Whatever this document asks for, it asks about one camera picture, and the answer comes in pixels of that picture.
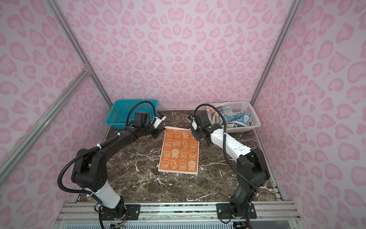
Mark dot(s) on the left corner aluminium post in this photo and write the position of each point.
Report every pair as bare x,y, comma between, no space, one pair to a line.
62,21

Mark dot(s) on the teal bunny towel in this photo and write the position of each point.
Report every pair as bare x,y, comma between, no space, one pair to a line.
240,120

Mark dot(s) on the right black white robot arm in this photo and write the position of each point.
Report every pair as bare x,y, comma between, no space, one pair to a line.
249,165

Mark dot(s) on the white plastic basket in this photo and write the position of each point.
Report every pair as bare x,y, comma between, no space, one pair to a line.
242,107

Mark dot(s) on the right corner aluminium post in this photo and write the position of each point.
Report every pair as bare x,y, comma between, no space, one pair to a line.
288,22

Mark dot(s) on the corner aluminium post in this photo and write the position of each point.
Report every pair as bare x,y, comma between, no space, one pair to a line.
288,22
62,21

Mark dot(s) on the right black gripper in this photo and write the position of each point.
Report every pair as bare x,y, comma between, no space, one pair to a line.
196,135

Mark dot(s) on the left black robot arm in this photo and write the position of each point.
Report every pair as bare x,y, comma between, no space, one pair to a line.
90,170

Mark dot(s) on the diagonal aluminium frame bar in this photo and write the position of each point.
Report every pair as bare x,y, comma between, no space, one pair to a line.
20,150

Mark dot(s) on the orange bunny towel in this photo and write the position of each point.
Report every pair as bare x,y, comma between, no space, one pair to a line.
180,152

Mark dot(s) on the grey patterned towel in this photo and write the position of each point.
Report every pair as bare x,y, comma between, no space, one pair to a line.
224,109

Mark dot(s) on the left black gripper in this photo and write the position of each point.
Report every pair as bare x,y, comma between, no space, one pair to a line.
157,130

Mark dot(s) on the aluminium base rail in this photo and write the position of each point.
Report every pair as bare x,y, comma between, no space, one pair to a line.
181,215

